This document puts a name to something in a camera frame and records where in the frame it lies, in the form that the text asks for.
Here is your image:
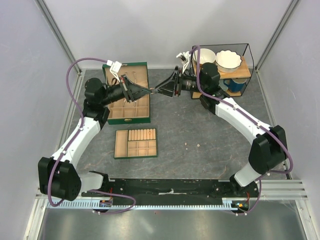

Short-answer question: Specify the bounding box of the black wire shelf rack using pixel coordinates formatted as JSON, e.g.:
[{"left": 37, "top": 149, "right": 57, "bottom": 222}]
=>
[{"left": 200, "top": 43, "right": 255, "bottom": 97}]

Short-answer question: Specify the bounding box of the white ceramic bowl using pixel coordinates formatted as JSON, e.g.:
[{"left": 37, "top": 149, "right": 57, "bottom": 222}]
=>
[{"left": 199, "top": 48, "right": 216, "bottom": 65}]

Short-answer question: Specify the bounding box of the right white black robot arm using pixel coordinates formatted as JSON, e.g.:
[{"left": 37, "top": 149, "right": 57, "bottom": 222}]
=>
[{"left": 154, "top": 62, "right": 293, "bottom": 197}]

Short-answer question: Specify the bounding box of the white scalloped dish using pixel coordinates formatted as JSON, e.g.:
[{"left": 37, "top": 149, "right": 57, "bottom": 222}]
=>
[{"left": 215, "top": 50, "right": 242, "bottom": 73}]

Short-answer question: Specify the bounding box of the blue mug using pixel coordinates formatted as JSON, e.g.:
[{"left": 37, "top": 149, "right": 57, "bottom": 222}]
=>
[{"left": 223, "top": 78, "right": 247, "bottom": 93}]

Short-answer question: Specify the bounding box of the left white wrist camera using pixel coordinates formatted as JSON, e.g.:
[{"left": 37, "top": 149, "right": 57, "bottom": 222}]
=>
[{"left": 106, "top": 59, "right": 122, "bottom": 82}]

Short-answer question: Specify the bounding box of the green jewelry tray insert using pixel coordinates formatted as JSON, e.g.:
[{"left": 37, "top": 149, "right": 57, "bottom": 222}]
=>
[{"left": 114, "top": 128, "right": 159, "bottom": 159}]

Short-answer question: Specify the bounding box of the green open jewelry box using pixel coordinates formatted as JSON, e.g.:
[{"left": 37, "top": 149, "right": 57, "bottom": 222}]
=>
[{"left": 102, "top": 62, "right": 151, "bottom": 125}]

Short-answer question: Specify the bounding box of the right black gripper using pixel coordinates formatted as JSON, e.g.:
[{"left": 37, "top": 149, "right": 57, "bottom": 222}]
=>
[{"left": 153, "top": 66, "right": 207, "bottom": 99}]

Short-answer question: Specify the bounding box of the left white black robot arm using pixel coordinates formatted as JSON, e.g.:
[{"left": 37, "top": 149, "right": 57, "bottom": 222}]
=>
[{"left": 38, "top": 75, "right": 154, "bottom": 207}]

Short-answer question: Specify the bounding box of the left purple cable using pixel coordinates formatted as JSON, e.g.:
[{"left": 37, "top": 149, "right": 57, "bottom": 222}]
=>
[{"left": 47, "top": 57, "right": 137, "bottom": 216}]

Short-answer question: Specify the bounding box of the light blue cable duct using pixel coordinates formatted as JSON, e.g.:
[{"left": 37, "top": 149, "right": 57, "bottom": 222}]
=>
[{"left": 55, "top": 198, "right": 240, "bottom": 211}]

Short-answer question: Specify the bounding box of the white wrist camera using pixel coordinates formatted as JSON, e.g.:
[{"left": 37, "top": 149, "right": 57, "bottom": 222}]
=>
[
  {"left": 176, "top": 51, "right": 191, "bottom": 74},
  {"left": 106, "top": 59, "right": 122, "bottom": 82}
]

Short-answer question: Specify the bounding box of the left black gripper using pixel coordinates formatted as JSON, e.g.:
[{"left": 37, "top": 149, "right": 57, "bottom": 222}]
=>
[{"left": 100, "top": 74, "right": 151, "bottom": 106}]

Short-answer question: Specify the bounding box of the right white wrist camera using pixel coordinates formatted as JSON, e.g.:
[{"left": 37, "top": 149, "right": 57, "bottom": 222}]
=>
[{"left": 176, "top": 51, "right": 191, "bottom": 74}]

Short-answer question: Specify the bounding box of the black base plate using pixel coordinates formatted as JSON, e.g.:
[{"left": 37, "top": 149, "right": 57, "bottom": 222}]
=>
[{"left": 81, "top": 177, "right": 261, "bottom": 210}]

